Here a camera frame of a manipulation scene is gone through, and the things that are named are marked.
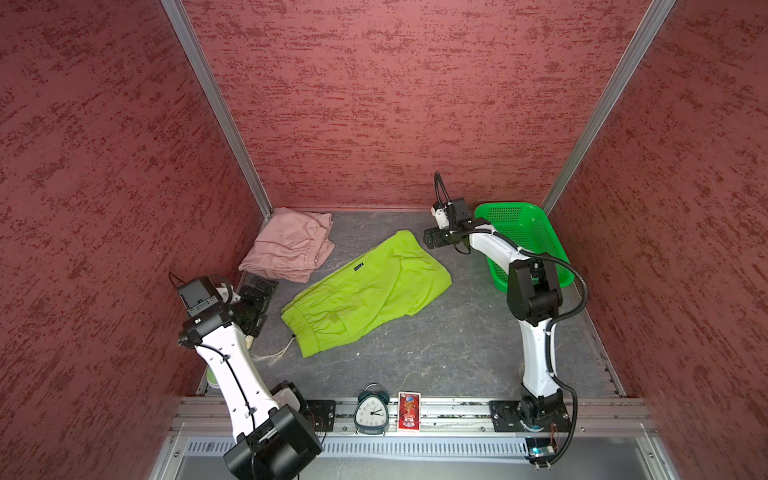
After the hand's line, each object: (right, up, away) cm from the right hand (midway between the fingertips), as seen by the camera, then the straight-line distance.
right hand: (435, 239), depth 103 cm
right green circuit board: (+21, -51, -32) cm, 64 cm away
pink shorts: (-52, -2, +4) cm, 52 cm away
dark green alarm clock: (-20, -43, -32) cm, 57 cm away
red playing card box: (-11, -44, -29) cm, 53 cm away
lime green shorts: (-16, -14, -6) cm, 22 cm away
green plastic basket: (+38, +5, +11) cm, 40 cm away
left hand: (-45, -16, -28) cm, 55 cm away
